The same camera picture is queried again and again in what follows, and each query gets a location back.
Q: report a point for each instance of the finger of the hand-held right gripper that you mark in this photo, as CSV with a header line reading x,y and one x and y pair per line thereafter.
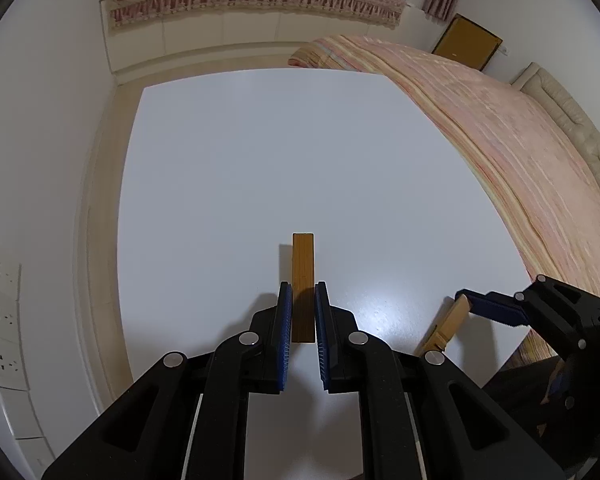
x,y
500,307

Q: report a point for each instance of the white window seat cabinet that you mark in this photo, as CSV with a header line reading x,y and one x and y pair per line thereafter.
x,y
205,35

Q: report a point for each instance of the brown board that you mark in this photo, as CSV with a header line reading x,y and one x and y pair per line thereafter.
x,y
467,42

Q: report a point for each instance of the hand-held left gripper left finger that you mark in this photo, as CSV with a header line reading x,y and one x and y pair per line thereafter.
x,y
284,340

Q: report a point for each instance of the striped pink blanket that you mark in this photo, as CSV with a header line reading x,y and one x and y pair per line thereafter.
x,y
505,135

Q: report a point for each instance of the cream padded headboard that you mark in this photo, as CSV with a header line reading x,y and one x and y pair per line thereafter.
x,y
580,125

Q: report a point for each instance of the wooden block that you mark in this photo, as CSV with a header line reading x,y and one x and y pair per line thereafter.
x,y
303,270
450,322

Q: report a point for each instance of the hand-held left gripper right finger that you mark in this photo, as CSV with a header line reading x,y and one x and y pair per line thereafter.
x,y
323,340

